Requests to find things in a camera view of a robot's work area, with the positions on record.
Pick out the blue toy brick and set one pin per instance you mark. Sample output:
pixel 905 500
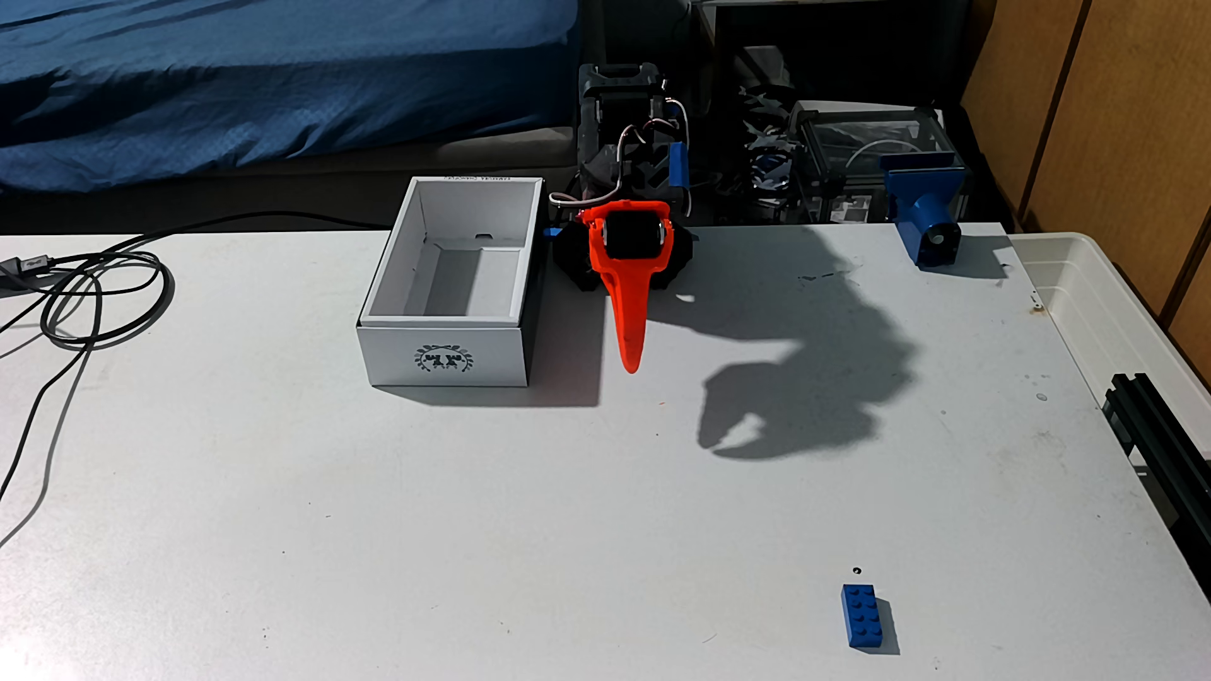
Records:
pixel 862 615

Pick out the white cardboard box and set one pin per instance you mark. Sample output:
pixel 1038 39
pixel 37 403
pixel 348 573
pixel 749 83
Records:
pixel 445 355

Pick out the bed with blue cover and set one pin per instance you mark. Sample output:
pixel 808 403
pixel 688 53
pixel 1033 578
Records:
pixel 284 85

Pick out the white plastic bin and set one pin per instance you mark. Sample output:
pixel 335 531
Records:
pixel 1107 312

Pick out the wooden wardrobe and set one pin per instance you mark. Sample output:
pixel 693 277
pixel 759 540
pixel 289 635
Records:
pixel 1116 123

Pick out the black aluminium extrusion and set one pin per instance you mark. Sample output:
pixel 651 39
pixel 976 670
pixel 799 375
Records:
pixel 1164 444

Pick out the transparent box black frame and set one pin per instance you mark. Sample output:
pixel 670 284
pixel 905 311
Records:
pixel 861 151

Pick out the blue printed camera mount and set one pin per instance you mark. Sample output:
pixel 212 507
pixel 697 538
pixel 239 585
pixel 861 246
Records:
pixel 922 203

